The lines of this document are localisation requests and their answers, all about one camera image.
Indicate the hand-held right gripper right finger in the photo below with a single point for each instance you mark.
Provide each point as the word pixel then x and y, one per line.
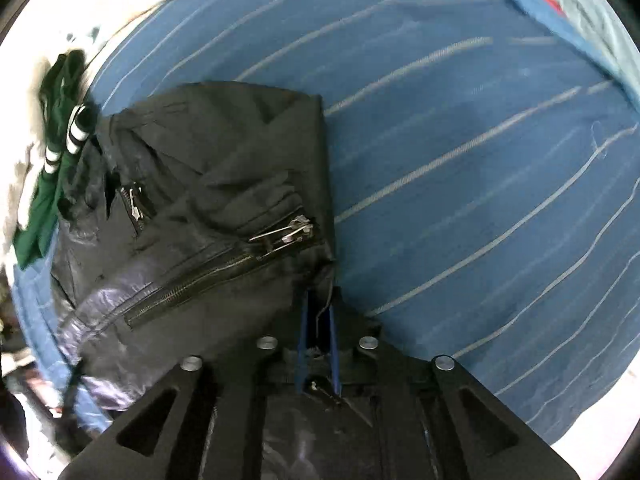
pixel 334 345

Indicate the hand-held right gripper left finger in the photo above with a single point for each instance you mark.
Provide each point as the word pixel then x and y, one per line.
pixel 300 340

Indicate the black hooded leather jacket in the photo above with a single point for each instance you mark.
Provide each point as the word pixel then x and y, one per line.
pixel 200 185

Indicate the blue striped bed sheet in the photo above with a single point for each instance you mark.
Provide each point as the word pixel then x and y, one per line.
pixel 475 185

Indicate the green white-striped garment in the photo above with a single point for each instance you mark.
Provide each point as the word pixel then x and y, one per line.
pixel 55 150

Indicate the light blue red-printed blanket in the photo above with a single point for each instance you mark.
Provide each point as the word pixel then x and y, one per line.
pixel 565 0

